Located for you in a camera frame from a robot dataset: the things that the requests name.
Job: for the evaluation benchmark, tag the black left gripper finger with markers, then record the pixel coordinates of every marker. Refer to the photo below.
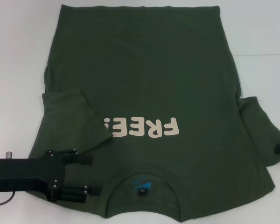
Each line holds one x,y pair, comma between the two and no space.
85,160
72,193

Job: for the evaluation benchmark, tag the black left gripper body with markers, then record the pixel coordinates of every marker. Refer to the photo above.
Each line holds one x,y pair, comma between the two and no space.
25,175

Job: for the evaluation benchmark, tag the dark green printed t-shirt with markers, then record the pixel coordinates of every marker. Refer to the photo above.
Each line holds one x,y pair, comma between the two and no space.
154,81

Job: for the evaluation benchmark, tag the small silver metal cylinder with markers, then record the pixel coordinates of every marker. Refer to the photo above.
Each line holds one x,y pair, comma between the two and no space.
8,155

